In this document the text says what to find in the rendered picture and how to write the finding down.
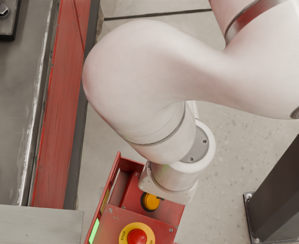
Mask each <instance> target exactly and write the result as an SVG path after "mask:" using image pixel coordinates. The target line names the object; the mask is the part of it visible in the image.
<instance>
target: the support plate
mask: <svg viewBox="0 0 299 244"><path fill-rule="evenodd" d="M83 219H84V211H77V210H65V209H52V208H39V207H27V206H14V205H1V204H0V244H81V236H82V227H83Z"/></svg>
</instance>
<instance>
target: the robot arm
mask: <svg viewBox="0 0 299 244"><path fill-rule="evenodd" d="M208 1H209V4H210V6H211V8H212V11H213V13H214V15H215V18H216V20H217V23H218V25H219V27H220V30H221V32H222V34H223V37H224V39H225V48H224V50H222V51H219V50H217V49H215V48H213V47H211V46H210V45H208V44H206V43H205V42H203V41H201V40H199V39H198V38H196V37H194V36H192V35H191V34H189V33H187V32H185V31H183V30H181V29H179V28H177V27H175V26H173V25H170V24H167V23H165V22H162V21H158V20H154V19H138V20H133V21H130V22H127V23H125V24H122V25H120V26H119V27H117V28H115V29H113V30H112V31H111V32H109V33H108V34H107V35H105V36H104V37H103V38H102V39H101V40H100V41H99V42H98V43H97V44H96V45H95V46H94V47H93V48H92V50H91V51H90V52H89V54H88V55H87V57H86V59H85V62H84V65H83V69H82V85H83V90H84V93H85V95H86V98H87V100H88V101H89V103H90V104H91V106H92V107H93V109H94V110H95V111H96V112H97V113H98V114H99V116H100V117H101V118H102V119H103V120H104V121H105V122H106V123H107V124H108V125H109V126H111V128H112V129H113V130H114V131H115V132H116V133H117V134H118V135H119V136H121V137H122V138H123V139H124V140H125V141H126V142H127V143H128V144H129V145H130V146H131V147H132V148H133V149H134V150H135V151H137V152H138V153H139V154H140V155H141V156H142V157H144V158H145V159H147V160H148V161H147V162H146V163H145V165H144V167H143V171H142V172H140V174H139V177H138V179H139V182H138V187H139V189H140V190H142V191H144V192H147V193H149V194H152V195H155V196H157V197H156V198H157V199H160V198H161V200H163V201H164V199H166V200H169V201H172V202H175V203H179V204H183V205H186V204H189V203H190V202H191V200H192V198H193V196H194V194H195V192H196V189H197V185H198V180H199V178H200V176H201V175H202V174H203V172H204V171H205V170H206V168H207V167H208V166H209V164H210V163H211V162H212V160H213V158H214V155H215V151H216V142H215V138H214V135H213V133H212V132H211V130H210V129H209V128H208V127H207V126H206V125H205V124H204V123H202V122H201V121H199V115H198V111H197V105H196V101H205V102H210V103H214V104H218V105H222V106H225V107H230V108H233V109H237V110H240V111H244V112H247V113H251V114H254V115H258V116H263V117H267V118H272V119H280V120H295V119H299V0H208Z"/></svg>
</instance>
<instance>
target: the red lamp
mask: <svg viewBox="0 0 299 244"><path fill-rule="evenodd" d="M119 168H120V161H119V160H118V163H117V166H116V169H115V171H114V174H113V177H112V179H111V183H112V186H113V184H114V181H115V178H116V176H117V173H118V170H119Z"/></svg>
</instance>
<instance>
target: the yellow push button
mask: <svg viewBox="0 0 299 244"><path fill-rule="evenodd" d="M156 197H157V196H155V195H152V194H149V193H146V194H145V195H144V196H143V205H144V207H145V208H146V209H148V210H155V209H156V208H157V207H158V206H159V203H160V199H157V198H156Z"/></svg>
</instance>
